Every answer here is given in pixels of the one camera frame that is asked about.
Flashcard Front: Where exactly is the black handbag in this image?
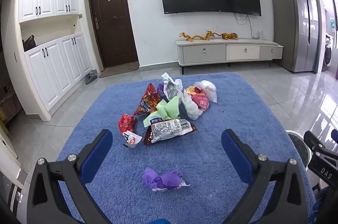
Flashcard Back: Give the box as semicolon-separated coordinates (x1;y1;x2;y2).
22;34;35;52

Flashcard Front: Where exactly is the brown patterned cloth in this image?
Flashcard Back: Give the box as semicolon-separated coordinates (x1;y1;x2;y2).
0;93;23;124

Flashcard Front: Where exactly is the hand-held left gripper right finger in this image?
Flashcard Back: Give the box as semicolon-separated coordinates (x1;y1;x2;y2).
221;129;315;224

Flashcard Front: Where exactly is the brown doormat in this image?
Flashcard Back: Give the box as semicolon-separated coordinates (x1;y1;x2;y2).
99;61;140;79

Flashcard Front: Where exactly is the dark red packet white label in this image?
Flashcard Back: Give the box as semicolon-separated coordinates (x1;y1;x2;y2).
143;118;198;145

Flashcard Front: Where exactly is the grey white television cabinet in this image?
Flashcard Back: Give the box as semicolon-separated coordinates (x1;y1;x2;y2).
176;38;284;75

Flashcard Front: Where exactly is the orange snack bag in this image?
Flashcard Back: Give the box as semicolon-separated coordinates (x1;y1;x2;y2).
184;86;211;111

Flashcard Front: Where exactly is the small red wrapper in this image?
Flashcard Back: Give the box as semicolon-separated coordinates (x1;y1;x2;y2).
118;113;138;135

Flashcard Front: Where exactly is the white base cabinet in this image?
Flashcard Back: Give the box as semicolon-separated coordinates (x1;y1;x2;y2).
23;31;93;122

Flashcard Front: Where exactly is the blue shaggy rug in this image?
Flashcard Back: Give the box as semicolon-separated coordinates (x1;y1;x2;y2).
54;72;316;224

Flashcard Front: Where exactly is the silver foil wrapper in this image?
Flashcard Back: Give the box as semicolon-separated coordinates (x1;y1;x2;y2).
161;72;183;102

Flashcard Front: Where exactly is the black television cable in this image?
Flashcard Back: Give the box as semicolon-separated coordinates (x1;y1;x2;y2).
233;12;261;40

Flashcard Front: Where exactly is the large red snack bag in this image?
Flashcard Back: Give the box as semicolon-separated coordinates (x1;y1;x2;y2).
133;83;162;117

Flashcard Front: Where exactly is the green crumpled paper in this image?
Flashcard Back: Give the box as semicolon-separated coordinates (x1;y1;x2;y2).
143;95;183;128

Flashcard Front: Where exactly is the brown entrance door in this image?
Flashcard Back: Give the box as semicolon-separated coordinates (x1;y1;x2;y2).
87;0;140;69

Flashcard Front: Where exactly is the white trash bin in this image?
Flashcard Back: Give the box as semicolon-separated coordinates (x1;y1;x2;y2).
286;130;313;171

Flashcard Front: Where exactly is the silver refrigerator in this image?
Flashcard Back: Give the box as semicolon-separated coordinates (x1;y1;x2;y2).
268;0;327;74

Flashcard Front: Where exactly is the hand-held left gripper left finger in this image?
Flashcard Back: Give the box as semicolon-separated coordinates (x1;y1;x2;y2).
26;129;114;224

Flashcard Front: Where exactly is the white and red wrapper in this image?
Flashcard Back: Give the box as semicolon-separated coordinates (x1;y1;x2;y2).
122;131;142;148

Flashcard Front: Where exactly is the white washing machine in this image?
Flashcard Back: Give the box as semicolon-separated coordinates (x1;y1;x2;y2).
320;33;337;72

